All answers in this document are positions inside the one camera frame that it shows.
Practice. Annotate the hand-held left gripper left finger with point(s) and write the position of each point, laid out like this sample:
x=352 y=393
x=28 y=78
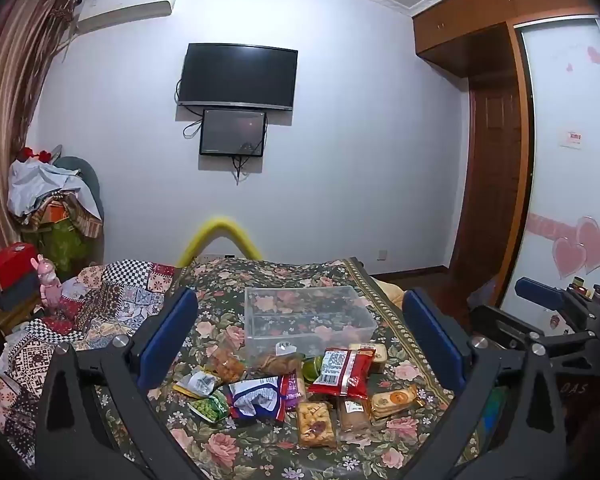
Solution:
x=169 y=332

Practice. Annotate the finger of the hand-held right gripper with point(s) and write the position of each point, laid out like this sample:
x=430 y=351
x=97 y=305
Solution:
x=510 y=327
x=537 y=291

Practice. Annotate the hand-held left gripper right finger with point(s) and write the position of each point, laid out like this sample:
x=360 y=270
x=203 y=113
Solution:
x=436 y=342

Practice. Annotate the small yellow snack packet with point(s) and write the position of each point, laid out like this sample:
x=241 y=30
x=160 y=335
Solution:
x=196 y=384

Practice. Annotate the toast slice packet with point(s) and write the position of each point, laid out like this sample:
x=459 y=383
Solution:
x=378 y=355

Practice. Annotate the clear packet of orange snacks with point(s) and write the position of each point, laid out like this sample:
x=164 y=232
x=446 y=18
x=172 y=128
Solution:
x=226 y=364

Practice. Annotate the golden cake packet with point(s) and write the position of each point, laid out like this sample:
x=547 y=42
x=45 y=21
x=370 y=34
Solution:
x=395 y=400

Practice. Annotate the green pea snack packet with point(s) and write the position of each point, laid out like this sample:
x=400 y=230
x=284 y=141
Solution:
x=210 y=407

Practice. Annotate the red snack packet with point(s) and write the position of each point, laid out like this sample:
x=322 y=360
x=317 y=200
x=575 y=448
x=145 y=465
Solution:
x=340 y=372

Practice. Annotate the blue and white snack packet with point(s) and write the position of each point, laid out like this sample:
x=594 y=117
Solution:
x=255 y=399

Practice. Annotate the brown wafer packet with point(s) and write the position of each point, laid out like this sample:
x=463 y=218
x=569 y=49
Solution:
x=354 y=414

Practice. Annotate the green jelly cup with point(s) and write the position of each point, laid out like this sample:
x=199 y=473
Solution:
x=311 y=369

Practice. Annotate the clear plastic container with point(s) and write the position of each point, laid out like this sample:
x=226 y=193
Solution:
x=310 y=317

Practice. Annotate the jam cookie packet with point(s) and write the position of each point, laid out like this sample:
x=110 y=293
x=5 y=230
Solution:
x=315 y=422

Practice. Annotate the yellow pillow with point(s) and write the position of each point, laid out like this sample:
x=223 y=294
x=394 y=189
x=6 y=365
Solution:
x=391 y=292

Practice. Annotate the patchwork quilt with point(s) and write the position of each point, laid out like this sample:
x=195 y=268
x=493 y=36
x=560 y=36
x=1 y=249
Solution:
x=110 y=295

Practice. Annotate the floral blanket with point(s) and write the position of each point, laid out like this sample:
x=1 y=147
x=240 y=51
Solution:
x=220 y=280

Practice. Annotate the white wardrobe door with hearts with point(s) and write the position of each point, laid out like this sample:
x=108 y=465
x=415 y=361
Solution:
x=565 y=185

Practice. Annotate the brown wooden door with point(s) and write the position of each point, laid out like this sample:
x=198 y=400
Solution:
x=490 y=185

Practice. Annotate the yellow foam tube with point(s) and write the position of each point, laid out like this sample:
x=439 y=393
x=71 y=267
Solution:
x=220 y=222

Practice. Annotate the pink toy figure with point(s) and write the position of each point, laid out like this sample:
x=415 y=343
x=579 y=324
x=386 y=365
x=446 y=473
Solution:
x=49 y=285

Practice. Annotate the purple snack packet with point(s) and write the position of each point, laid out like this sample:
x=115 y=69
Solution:
x=293 y=390

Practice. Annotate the green patterned bag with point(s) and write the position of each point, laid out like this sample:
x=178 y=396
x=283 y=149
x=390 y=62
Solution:
x=60 y=245

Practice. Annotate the dark grey box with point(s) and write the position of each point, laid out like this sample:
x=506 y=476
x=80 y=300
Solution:
x=17 y=292

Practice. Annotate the grey-green chair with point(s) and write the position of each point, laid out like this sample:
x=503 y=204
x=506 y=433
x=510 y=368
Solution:
x=90 y=180

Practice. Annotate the red box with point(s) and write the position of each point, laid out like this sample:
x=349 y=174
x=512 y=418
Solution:
x=10 y=260

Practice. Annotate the pile of clothes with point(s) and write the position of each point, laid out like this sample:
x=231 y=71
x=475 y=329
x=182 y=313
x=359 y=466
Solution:
x=40 y=185

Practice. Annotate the small black monitor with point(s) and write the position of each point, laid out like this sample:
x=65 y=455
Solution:
x=232 y=132

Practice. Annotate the wooden overhead cabinet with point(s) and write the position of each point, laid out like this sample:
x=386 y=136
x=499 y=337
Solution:
x=460 y=30

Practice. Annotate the striped brown curtain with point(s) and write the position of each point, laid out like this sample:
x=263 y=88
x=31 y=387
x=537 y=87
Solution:
x=10 y=85

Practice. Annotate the white air conditioner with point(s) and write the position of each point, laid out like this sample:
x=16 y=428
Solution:
x=125 y=2

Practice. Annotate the white wall socket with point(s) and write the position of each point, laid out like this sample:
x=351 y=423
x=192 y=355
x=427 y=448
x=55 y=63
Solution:
x=382 y=254

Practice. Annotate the black wall television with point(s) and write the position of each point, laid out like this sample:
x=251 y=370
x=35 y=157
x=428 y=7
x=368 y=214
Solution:
x=237 y=75

